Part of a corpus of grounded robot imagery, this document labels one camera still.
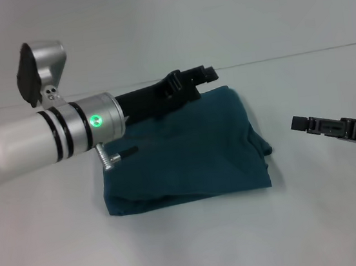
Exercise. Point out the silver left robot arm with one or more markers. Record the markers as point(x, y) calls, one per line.
point(50, 122)

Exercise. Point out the teal FREE print t-shirt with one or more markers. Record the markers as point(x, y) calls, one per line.
point(193, 150)

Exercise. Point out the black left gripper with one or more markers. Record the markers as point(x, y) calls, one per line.
point(154, 98)

